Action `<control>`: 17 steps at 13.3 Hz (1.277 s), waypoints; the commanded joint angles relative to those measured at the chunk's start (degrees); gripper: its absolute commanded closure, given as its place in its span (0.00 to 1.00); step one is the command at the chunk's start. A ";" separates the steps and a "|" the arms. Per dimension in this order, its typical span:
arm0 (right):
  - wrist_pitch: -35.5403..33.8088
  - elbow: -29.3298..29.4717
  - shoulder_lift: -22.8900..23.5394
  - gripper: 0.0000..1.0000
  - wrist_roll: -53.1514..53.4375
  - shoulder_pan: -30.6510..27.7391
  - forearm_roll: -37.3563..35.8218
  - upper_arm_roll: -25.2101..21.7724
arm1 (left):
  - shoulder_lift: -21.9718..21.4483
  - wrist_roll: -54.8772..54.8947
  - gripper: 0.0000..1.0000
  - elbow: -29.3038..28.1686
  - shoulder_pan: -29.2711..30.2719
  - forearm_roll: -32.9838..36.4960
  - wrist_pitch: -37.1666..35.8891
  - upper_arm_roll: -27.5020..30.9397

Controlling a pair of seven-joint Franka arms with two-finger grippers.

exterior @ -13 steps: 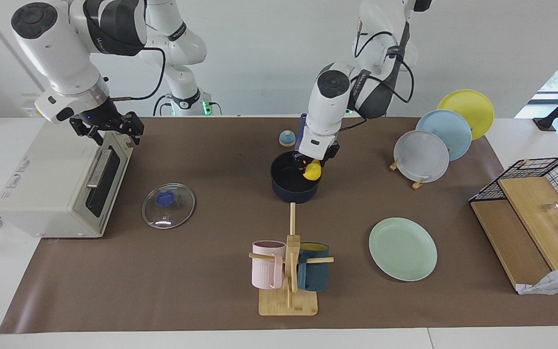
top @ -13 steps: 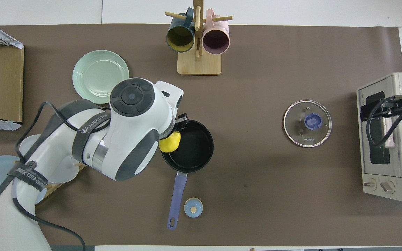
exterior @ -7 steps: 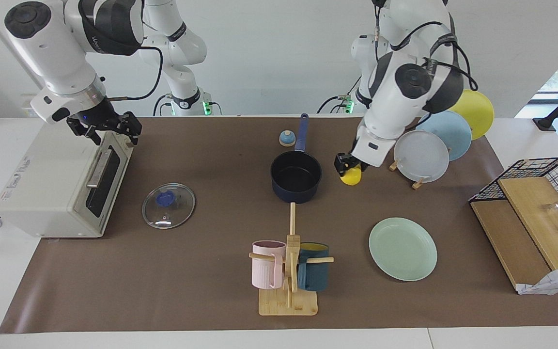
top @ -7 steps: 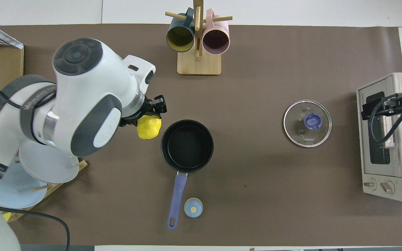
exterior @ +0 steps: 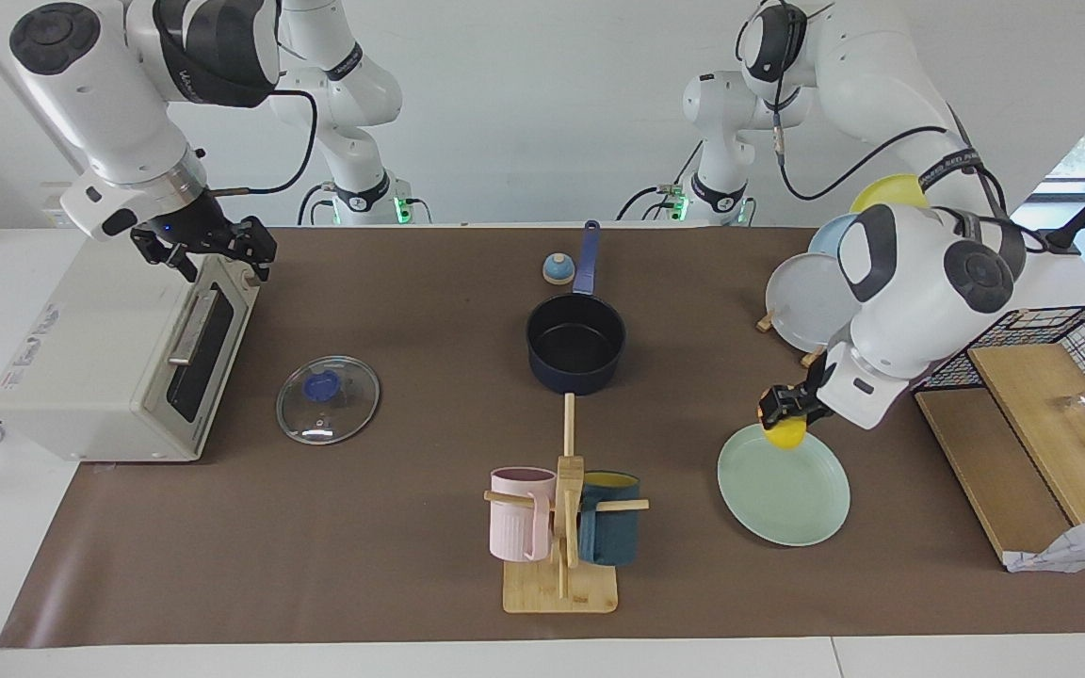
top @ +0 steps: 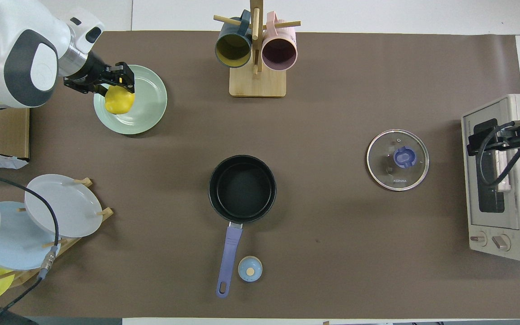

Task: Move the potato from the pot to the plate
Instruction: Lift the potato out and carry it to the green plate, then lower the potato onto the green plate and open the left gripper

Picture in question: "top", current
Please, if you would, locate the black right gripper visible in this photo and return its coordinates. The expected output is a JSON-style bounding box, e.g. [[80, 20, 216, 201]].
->
[[467, 118, 513, 156]]

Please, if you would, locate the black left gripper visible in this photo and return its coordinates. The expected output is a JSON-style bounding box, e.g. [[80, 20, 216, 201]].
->
[[64, 62, 135, 94]]

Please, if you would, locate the yellow potato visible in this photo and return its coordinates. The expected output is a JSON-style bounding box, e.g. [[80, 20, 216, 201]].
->
[[105, 85, 135, 115]]

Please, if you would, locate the glass lid purple knob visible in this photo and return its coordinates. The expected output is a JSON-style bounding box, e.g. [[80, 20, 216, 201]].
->
[[367, 129, 430, 191]]

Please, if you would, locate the pale green plate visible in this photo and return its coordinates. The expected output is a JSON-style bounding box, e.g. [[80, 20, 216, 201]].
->
[[93, 65, 168, 135]]

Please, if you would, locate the grey plate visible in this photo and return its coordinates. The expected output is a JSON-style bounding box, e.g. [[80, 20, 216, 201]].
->
[[24, 174, 103, 238]]

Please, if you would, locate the wooden plate rack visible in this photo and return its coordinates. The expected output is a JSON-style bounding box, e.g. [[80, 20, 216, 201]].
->
[[0, 177, 114, 289]]

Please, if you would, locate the light blue plate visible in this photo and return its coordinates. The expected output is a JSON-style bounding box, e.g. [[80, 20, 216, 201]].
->
[[0, 201, 62, 270]]

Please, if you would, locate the wooden box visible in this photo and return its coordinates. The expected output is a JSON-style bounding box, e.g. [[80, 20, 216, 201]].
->
[[0, 107, 31, 161]]

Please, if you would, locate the dark blue mug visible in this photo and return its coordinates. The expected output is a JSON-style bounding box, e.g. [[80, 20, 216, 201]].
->
[[215, 10, 253, 69]]

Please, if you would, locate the wooden mug tree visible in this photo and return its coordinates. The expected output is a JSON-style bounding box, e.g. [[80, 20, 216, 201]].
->
[[214, 0, 301, 98]]

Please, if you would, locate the brown table mat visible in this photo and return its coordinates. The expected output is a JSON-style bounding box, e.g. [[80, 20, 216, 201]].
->
[[0, 31, 520, 319]]

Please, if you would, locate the pink mug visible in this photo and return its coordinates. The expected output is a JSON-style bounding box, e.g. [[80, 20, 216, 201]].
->
[[261, 11, 298, 71]]

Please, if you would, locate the small blue round cap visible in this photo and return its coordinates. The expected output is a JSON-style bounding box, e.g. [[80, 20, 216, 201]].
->
[[238, 255, 263, 283]]

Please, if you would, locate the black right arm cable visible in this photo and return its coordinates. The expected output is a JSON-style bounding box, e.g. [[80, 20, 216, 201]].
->
[[476, 120, 520, 188]]

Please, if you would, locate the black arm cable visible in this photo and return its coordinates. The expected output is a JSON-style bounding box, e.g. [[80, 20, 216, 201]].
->
[[476, 120, 520, 188], [0, 169, 60, 325]]

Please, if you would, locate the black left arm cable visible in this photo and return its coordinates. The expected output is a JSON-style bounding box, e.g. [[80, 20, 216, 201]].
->
[[0, 169, 60, 325]]

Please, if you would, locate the black pot purple handle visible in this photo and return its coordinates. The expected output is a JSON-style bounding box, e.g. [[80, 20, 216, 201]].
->
[[208, 155, 277, 298]]

